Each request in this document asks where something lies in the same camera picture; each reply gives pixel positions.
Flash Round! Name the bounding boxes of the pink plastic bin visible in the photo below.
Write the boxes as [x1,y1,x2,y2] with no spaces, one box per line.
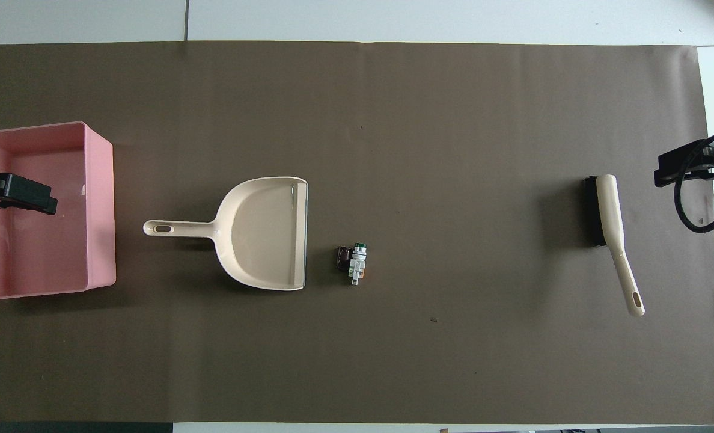
[0,121,117,303]

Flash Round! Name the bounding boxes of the beige hand brush black bristles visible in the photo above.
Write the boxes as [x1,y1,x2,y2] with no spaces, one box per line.
[584,174,645,317]

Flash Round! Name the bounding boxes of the white electronic part green cap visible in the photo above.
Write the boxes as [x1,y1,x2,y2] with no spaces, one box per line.
[348,242,368,286]

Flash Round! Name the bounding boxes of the beige plastic dustpan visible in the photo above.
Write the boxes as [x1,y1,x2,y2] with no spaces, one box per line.
[143,176,309,292]

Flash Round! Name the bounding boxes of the black cable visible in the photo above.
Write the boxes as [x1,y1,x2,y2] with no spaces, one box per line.
[674,128,714,234]

